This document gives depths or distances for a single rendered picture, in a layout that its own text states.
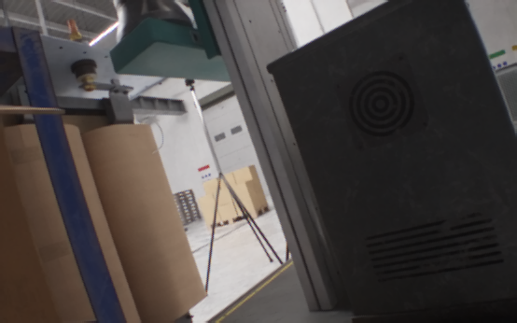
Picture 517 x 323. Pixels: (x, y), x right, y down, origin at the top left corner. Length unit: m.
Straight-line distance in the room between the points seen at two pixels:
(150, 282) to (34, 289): 1.16
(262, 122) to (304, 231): 0.26
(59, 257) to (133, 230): 0.39
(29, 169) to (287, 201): 0.86
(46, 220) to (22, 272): 0.86
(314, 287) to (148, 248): 0.89
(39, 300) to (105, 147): 1.21
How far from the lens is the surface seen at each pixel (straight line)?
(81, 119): 1.70
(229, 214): 7.50
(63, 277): 1.29
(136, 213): 1.56
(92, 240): 0.44
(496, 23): 14.58
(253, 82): 0.82
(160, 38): 0.82
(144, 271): 1.57
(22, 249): 0.44
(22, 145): 1.34
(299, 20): 6.17
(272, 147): 0.80
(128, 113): 1.76
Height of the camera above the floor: 0.64
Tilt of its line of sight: 2 degrees up
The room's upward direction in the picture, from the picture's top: 19 degrees counter-clockwise
